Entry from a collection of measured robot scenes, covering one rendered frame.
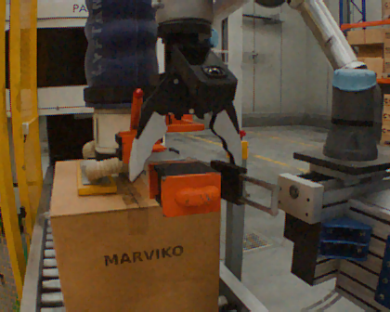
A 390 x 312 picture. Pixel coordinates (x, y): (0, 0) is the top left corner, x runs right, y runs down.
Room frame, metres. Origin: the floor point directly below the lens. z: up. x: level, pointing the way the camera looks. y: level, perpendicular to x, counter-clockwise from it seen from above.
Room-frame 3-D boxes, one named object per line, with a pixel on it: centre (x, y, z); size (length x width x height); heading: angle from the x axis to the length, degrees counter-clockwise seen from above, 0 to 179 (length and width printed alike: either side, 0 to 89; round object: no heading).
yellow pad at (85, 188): (0.98, 0.30, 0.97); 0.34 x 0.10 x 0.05; 19
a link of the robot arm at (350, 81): (0.89, -0.42, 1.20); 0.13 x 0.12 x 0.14; 146
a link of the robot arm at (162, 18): (0.47, 0.02, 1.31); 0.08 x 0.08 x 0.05
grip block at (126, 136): (0.78, 0.13, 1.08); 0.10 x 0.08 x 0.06; 109
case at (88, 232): (1.02, 0.23, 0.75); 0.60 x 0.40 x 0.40; 21
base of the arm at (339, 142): (0.88, -0.41, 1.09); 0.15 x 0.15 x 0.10
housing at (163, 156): (0.57, 0.06, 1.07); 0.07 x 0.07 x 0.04; 19
